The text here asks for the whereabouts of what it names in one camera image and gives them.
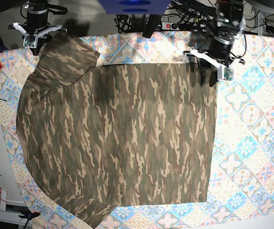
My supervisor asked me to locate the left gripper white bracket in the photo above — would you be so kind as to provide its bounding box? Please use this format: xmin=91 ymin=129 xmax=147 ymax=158
xmin=183 ymin=49 xmax=244 ymax=87

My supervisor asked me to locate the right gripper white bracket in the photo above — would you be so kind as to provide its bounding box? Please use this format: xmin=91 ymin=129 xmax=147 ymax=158
xmin=8 ymin=22 xmax=67 ymax=55

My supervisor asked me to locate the camouflage T-shirt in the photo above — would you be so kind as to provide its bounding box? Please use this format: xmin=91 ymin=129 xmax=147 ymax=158
xmin=16 ymin=33 xmax=217 ymax=227

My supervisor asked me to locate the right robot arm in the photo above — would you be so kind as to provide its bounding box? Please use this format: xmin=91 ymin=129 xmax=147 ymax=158
xmin=8 ymin=0 xmax=68 ymax=56

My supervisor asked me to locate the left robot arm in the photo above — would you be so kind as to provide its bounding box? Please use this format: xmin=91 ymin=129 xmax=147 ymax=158
xmin=184 ymin=0 xmax=246 ymax=87

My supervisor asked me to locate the blue box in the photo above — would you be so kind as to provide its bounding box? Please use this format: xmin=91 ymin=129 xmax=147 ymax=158
xmin=99 ymin=0 xmax=171 ymax=15

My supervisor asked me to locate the patterned tablecloth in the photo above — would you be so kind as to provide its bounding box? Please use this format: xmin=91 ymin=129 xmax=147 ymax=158
xmin=0 ymin=35 xmax=274 ymax=229

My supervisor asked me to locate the black red clamp lower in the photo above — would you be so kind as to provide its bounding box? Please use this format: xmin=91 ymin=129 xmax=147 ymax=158
xmin=19 ymin=211 xmax=41 ymax=220

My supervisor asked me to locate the white power strip red switch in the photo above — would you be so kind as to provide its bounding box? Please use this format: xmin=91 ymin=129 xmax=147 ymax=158
xmin=160 ymin=20 xmax=209 ymax=31

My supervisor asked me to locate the black bar under camera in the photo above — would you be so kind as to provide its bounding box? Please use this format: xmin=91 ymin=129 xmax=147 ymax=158
xmin=142 ymin=14 xmax=162 ymax=39

